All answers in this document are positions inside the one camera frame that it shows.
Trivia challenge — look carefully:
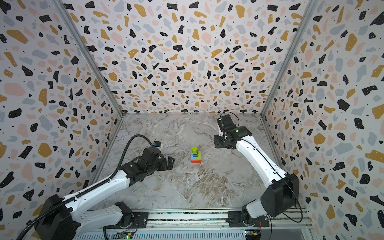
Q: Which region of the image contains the right corner aluminium profile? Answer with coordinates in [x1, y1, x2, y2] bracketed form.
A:
[260, 0, 319, 118]

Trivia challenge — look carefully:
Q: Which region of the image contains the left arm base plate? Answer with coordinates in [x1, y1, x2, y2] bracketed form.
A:
[106, 212, 149, 230]

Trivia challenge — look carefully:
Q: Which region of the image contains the left electronics board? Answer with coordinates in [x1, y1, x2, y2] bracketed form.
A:
[115, 232, 134, 240]

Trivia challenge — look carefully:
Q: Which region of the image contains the corner aluminium profile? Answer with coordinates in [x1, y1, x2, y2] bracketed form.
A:
[49, 0, 124, 118]
[260, 0, 319, 118]

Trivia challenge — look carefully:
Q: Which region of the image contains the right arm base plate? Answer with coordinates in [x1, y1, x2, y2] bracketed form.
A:
[226, 211, 270, 228]

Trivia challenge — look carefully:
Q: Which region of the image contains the aluminium mounting rail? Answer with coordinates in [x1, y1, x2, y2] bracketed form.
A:
[75, 209, 317, 240]

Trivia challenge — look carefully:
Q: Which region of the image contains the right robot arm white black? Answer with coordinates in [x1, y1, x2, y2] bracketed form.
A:
[214, 113, 300, 226]

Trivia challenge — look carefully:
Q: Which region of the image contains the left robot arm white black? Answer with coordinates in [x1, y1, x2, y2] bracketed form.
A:
[34, 147, 175, 240]

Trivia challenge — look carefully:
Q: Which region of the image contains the right electronics board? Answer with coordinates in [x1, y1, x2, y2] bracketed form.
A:
[245, 230, 261, 240]

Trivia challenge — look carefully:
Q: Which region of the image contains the electronics board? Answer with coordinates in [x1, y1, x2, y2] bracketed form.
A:
[245, 230, 261, 240]
[115, 232, 134, 240]

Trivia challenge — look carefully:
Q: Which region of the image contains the left corner aluminium profile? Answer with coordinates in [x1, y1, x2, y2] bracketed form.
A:
[49, 0, 124, 118]

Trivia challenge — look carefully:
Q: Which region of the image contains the black corrugated cable conduit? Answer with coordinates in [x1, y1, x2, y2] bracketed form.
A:
[16, 134, 154, 240]

